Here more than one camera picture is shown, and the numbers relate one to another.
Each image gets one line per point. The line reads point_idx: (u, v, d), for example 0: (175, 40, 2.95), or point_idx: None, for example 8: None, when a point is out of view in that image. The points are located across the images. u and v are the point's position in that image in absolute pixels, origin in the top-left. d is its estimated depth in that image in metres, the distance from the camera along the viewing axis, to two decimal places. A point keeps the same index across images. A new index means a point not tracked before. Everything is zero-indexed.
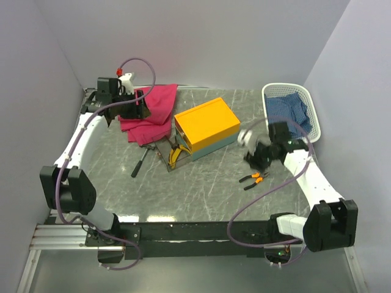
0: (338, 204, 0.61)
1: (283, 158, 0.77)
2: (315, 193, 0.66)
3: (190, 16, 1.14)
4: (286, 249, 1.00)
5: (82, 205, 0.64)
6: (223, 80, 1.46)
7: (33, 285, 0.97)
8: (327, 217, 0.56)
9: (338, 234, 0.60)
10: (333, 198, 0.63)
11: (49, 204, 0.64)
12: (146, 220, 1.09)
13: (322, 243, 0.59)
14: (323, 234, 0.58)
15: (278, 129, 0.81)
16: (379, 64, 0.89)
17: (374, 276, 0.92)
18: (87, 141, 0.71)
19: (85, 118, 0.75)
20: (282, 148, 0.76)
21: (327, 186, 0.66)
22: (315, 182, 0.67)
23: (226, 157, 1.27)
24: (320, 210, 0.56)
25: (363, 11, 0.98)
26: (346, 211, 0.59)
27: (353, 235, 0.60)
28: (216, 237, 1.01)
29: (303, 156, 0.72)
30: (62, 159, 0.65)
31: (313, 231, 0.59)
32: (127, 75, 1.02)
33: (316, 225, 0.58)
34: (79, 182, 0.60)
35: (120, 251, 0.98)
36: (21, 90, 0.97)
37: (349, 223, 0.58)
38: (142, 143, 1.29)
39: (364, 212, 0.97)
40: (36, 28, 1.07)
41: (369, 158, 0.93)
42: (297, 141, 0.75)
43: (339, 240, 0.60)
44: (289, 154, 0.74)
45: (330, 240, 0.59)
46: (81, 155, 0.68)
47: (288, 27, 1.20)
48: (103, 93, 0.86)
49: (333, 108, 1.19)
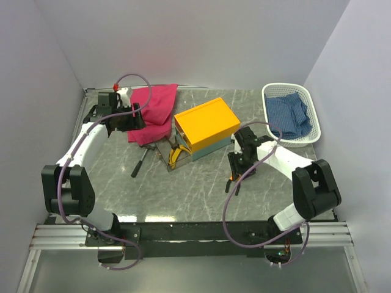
0: (312, 166, 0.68)
1: (255, 156, 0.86)
2: (292, 163, 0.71)
3: (190, 16, 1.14)
4: (286, 249, 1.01)
5: (82, 206, 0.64)
6: (223, 80, 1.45)
7: (33, 285, 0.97)
8: (308, 178, 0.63)
9: (324, 194, 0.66)
10: (305, 162, 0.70)
11: (47, 207, 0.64)
12: (145, 220, 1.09)
13: (315, 206, 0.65)
14: (310, 197, 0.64)
15: (245, 133, 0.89)
16: (378, 64, 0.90)
17: (374, 276, 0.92)
18: (90, 146, 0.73)
19: (87, 126, 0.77)
20: (252, 146, 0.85)
21: (297, 156, 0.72)
22: (286, 157, 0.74)
23: (226, 157, 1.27)
24: (299, 174, 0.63)
25: (364, 10, 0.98)
26: (321, 171, 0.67)
27: (336, 188, 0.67)
28: (215, 237, 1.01)
29: (270, 144, 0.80)
30: (64, 159, 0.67)
31: (302, 198, 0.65)
32: (123, 90, 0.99)
33: (302, 191, 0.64)
34: (80, 179, 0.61)
35: (120, 251, 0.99)
36: (21, 90, 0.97)
37: (326, 179, 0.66)
38: (142, 143, 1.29)
39: (365, 212, 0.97)
40: (35, 28, 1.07)
41: (369, 157, 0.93)
42: (262, 137, 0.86)
43: (327, 199, 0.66)
44: (258, 148, 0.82)
45: (319, 201, 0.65)
46: (83, 156, 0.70)
47: (289, 27, 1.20)
48: (103, 107, 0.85)
49: (333, 108, 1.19)
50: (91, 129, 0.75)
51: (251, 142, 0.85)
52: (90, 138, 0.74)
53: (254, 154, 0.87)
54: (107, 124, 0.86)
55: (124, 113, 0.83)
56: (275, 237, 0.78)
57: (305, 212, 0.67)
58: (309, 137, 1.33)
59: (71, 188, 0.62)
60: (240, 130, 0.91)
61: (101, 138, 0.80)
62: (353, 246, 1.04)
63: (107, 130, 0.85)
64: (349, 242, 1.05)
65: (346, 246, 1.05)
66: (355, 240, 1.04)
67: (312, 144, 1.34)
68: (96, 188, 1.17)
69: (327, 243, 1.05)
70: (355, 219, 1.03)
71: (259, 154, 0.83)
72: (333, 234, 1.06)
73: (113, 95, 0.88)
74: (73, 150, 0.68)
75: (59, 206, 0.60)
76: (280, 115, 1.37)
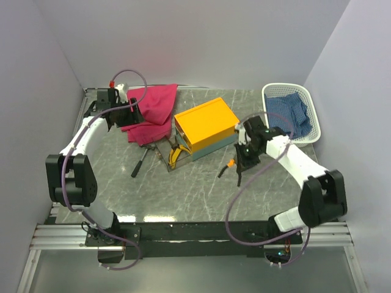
0: (325, 176, 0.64)
1: (264, 148, 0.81)
2: (304, 170, 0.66)
3: (190, 16, 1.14)
4: (286, 249, 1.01)
5: (85, 195, 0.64)
6: (223, 80, 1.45)
7: (33, 285, 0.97)
8: (318, 190, 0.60)
9: (331, 206, 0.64)
10: (317, 170, 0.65)
11: (51, 196, 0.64)
12: (144, 220, 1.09)
13: (321, 217, 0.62)
14: (318, 209, 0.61)
15: (255, 122, 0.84)
16: (378, 64, 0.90)
17: (374, 276, 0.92)
18: (91, 137, 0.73)
19: (88, 120, 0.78)
20: (262, 138, 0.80)
21: (312, 162, 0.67)
22: (299, 161, 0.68)
23: (226, 157, 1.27)
24: (310, 184, 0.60)
25: (364, 10, 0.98)
26: (333, 182, 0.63)
27: (344, 201, 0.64)
28: (216, 237, 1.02)
29: (284, 140, 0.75)
30: (67, 149, 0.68)
31: (309, 208, 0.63)
32: (120, 85, 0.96)
33: (311, 202, 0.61)
34: (84, 167, 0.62)
35: (120, 251, 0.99)
36: (21, 90, 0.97)
37: (338, 191, 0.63)
38: (142, 143, 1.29)
39: (365, 212, 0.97)
40: (36, 28, 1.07)
41: (369, 157, 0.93)
42: (273, 129, 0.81)
43: (332, 210, 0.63)
44: (270, 141, 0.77)
45: (325, 213, 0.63)
46: (85, 146, 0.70)
47: (288, 26, 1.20)
48: (102, 102, 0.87)
49: (333, 108, 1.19)
50: (91, 121, 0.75)
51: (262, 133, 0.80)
52: (91, 130, 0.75)
53: (263, 146, 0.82)
54: (107, 118, 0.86)
55: (123, 107, 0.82)
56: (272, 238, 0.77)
57: (306, 220, 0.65)
58: (309, 137, 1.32)
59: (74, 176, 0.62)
60: (249, 119, 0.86)
61: (101, 132, 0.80)
62: (353, 246, 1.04)
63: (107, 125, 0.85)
64: (349, 242, 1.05)
65: (346, 246, 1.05)
66: (355, 240, 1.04)
67: (312, 144, 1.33)
68: None
69: (327, 242, 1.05)
70: (355, 220, 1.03)
71: (269, 149, 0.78)
72: (333, 234, 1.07)
73: (112, 91, 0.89)
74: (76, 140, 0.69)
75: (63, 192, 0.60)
76: (280, 114, 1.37)
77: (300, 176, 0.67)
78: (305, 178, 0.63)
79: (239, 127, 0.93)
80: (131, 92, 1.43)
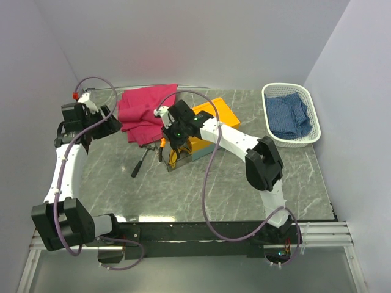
0: (259, 144, 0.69)
1: (198, 134, 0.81)
2: (242, 145, 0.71)
3: (190, 16, 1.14)
4: (286, 249, 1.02)
5: (84, 236, 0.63)
6: (223, 80, 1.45)
7: (32, 285, 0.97)
8: (258, 158, 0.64)
9: (269, 165, 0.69)
10: (252, 141, 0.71)
11: (48, 245, 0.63)
12: (138, 220, 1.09)
13: (267, 180, 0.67)
14: (263, 173, 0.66)
15: (181, 109, 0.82)
16: (379, 63, 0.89)
17: (374, 277, 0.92)
18: (73, 171, 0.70)
19: (63, 151, 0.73)
20: (192, 127, 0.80)
21: (245, 136, 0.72)
22: (233, 138, 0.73)
23: (226, 157, 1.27)
24: (250, 156, 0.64)
25: (365, 10, 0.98)
26: (267, 146, 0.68)
27: (280, 159, 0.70)
28: (215, 237, 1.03)
29: (214, 123, 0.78)
30: (51, 193, 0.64)
31: (255, 176, 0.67)
32: (84, 97, 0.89)
33: (255, 170, 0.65)
34: (76, 211, 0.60)
35: (120, 251, 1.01)
36: (21, 90, 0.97)
37: (272, 152, 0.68)
38: (142, 143, 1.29)
39: (366, 212, 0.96)
40: (36, 29, 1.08)
41: (370, 157, 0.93)
42: (201, 115, 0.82)
43: (273, 170, 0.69)
44: (202, 129, 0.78)
45: (269, 174, 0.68)
46: (71, 185, 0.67)
47: (289, 25, 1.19)
48: (71, 122, 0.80)
49: (333, 108, 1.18)
50: (68, 152, 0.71)
51: (192, 124, 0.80)
52: (70, 163, 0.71)
53: (197, 133, 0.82)
54: (82, 141, 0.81)
55: (97, 124, 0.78)
56: (257, 228, 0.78)
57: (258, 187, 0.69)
58: (309, 137, 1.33)
59: (68, 221, 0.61)
60: (175, 107, 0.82)
61: (81, 159, 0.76)
62: (353, 246, 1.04)
63: (85, 149, 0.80)
64: (349, 242, 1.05)
65: (346, 246, 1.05)
66: (355, 240, 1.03)
67: (312, 144, 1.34)
68: (96, 188, 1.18)
69: (327, 242, 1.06)
70: (355, 219, 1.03)
71: (203, 134, 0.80)
72: (333, 234, 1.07)
73: (80, 107, 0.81)
74: (58, 182, 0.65)
75: (62, 240, 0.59)
76: (281, 114, 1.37)
77: (240, 151, 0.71)
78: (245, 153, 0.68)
79: (157, 113, 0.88)
80: (131, 92, 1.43)
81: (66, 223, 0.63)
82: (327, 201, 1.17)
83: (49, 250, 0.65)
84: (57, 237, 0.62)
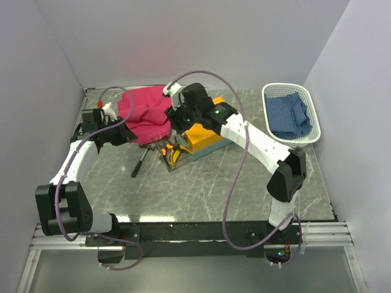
0: (290, 155, 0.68)
1: (217, 129, 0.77)
2: (271, 154, 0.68)
3: (190, 16, 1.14)
4: (286, 249, 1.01)
5: (81, 224, 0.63)
6: (223, 80, 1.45)
7: (33, 285, 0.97)
8: (289, 173, 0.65)
9: (295, 177, 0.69)
10: (283, 150, 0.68)
11: (44, 228, 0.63)
12: (138, 220, 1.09)
13: (291, 191, 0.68)
14: (289, 185, 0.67)
15: (199, 97, 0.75)
16: (378, 63, 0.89)
17: (374, 277, 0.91)
18: (80, 162, 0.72)
19: (77, 143, 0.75)
20: (212, 120, 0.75)
21: (275, 143, 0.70)
22: (263, 144, 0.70)
23: (226, 157, 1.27)
24: (283, 170, 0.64)
25: (365, 10, 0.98)
26: (297, 159, 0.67)
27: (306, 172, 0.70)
28: (216, 237, 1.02)
29: (241, 122, 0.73)
30: (57, 177, 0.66)
31: (281, 187, 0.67)
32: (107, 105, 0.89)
33: (283, 184, 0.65)
34: (77, 195, 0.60)
35: (120, 251, 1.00)
36: (20, 90, 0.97)
37: (301, 165, 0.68)
38: (142, 143, 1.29)
39: (365, 212, 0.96)
40: (36, 30, 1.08)
41: (369, 156, 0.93)
42: (223, 108, 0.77)
43: (297, 182, 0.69)
44: (226, 126, 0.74)
45: (293, 185, 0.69)
46: (76, 173, 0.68)
47: (288, 25, 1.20)
48: (89, 124, 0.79)
49: (333, 108, 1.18)
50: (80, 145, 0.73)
51: (214, 118, 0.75)
52: (81, 154, 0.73)
53: (215, 128, 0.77)
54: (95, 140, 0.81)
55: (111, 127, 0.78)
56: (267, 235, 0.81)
57: (277, 195, 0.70)
58: (309, 137, 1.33)
59: (68, 205, 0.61)
60: (193, 91, 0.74)
61: (90, 155, 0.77)
62: (353, 246, 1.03)
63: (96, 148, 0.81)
64: (349, 242, 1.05)
65: (346, 246, 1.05)
66: (355, 240, 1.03)
67: (312, 144, 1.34)
68: (96, 188, 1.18)
69: (327, 242, 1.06)
70: (355, 219, 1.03)
71: (225, 132, 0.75)
72: (333, 234, 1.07)
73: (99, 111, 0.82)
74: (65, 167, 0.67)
75: (59, 223, 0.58)
76: (281, 114, 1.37)
77: (267, 159, 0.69)
78: (275, 164, 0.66)
79: (167, 91, 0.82)
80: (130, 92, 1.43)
81: (66, 209, 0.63)
82: (327, 201, 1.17)
83: (46, 236, 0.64)
84: (55, 220, 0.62)
